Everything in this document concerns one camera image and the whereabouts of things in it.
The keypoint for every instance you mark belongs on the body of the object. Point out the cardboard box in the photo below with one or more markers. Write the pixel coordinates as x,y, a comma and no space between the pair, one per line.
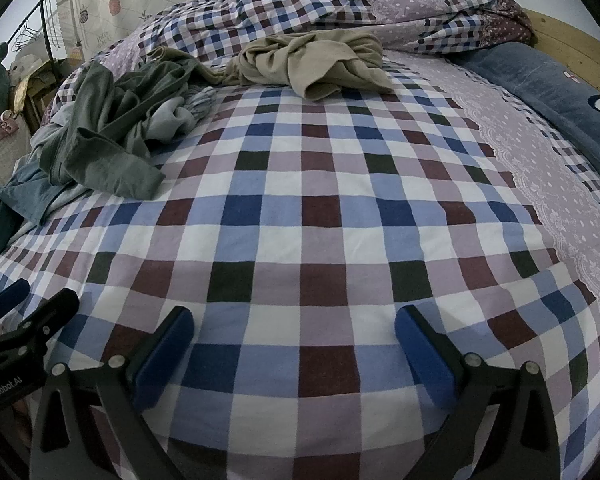
32,95

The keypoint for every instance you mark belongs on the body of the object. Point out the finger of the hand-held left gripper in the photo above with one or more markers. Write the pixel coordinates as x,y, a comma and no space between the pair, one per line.
55,310
10,294

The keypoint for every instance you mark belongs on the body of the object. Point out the wooden bed headboard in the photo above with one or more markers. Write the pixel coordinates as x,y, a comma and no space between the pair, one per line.
575,40

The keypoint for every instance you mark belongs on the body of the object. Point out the beige garment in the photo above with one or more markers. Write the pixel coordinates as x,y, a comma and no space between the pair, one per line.
320,60

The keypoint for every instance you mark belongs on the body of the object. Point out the checked bedsheet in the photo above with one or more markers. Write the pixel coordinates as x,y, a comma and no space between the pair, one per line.
320,220

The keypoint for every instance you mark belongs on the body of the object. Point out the clothes hangers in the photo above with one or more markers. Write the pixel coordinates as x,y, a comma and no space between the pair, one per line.
27,35

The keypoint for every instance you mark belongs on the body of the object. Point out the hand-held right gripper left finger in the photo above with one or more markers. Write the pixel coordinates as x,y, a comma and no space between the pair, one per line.
165,357

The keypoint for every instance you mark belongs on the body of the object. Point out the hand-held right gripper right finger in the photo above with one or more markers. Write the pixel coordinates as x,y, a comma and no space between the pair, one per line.
425,357

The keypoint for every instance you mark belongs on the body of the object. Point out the black clothes rack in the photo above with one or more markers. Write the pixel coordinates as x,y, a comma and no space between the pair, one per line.
42,25

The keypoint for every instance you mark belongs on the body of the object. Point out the light grey garment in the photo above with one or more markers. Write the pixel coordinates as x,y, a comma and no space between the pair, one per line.
172,120

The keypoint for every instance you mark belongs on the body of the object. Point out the blue plush pillow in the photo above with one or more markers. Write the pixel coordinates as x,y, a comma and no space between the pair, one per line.
545,90

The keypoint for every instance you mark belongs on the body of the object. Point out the teal blue garment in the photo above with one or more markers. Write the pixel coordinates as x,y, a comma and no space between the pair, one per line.
15,195

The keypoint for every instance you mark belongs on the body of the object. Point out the olive green t-shirt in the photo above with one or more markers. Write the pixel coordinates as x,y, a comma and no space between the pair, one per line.
105,125

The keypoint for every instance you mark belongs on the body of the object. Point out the checked dotted quilt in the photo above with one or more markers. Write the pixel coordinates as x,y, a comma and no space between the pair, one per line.
300,15

